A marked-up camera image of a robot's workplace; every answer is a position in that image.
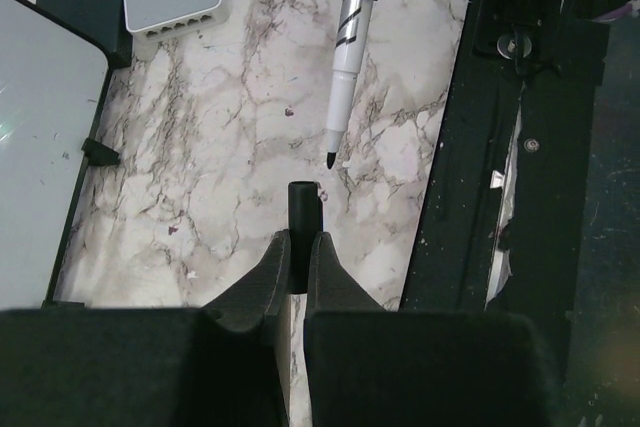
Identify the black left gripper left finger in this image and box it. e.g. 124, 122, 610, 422
1, 231, 291, 426

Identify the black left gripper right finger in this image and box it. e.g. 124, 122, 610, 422
304, 232, 562, 426

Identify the black whiteboard marker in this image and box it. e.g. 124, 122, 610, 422
326, 0, 374, 169

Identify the black marker cap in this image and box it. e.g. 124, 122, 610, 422
288, 181, 323, 295

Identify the black framed whiteboard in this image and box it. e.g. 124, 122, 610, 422
1, 0, 110, 309

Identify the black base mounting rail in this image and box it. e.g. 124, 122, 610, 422
400, 0, 609, 368

